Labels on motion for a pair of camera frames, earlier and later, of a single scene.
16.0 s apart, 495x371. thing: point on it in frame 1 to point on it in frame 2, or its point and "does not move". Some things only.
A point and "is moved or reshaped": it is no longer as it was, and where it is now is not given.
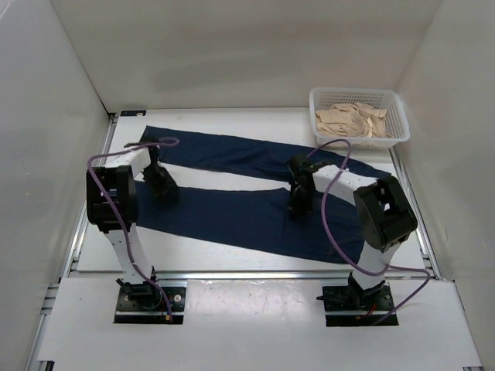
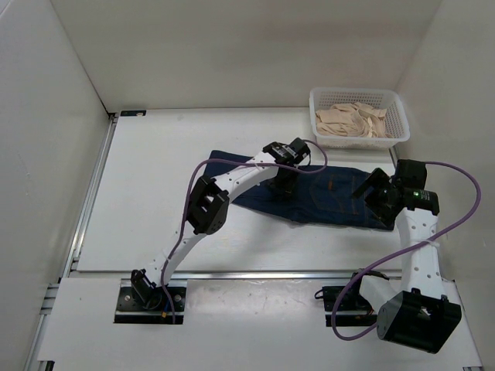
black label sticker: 133,113 does not move
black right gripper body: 301,201 to 378,201
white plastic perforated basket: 368,117 does not move
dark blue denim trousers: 257,217 is moved or reshaped
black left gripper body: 158,181 to 284,183
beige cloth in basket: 353,120 does not move
